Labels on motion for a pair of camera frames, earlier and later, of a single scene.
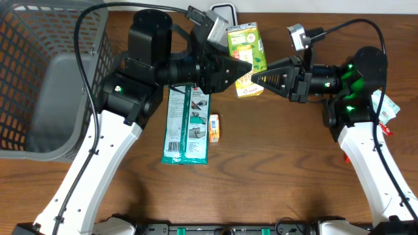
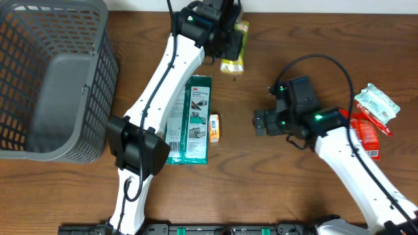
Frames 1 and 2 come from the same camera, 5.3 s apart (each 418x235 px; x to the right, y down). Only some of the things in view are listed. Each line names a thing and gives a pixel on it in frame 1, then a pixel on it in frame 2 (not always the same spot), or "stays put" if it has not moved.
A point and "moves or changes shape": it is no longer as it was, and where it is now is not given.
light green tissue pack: x=388 y=109 stays put
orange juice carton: x=214 y=128 stays put
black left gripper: x=224 y=72 → x=233 y=51
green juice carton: x=245 y=46 moves or changes shape
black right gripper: x=302 y=81 → x=270 y=116
